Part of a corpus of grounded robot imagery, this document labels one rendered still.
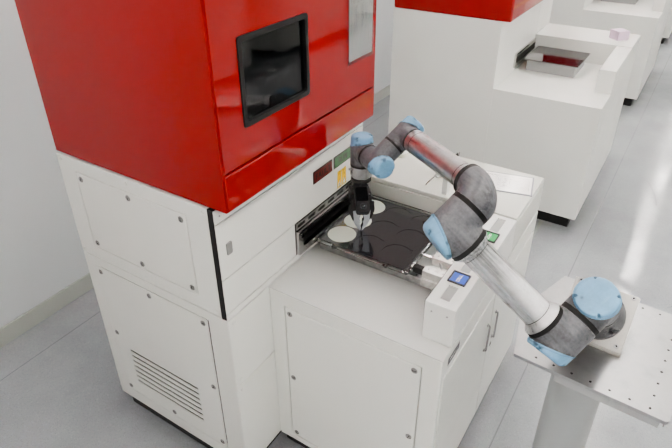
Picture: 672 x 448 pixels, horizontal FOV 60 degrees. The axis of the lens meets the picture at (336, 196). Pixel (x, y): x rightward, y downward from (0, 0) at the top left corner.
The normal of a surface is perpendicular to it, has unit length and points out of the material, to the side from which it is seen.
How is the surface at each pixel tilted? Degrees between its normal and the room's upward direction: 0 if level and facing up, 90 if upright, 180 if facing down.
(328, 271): 0
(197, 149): 90
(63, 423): 0
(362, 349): 90
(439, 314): 90
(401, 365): 90
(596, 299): 34
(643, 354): 0
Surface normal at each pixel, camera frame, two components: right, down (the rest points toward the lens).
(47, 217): 0.84, 0.27
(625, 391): 0.00, -0.86
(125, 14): -0.54, 0.43
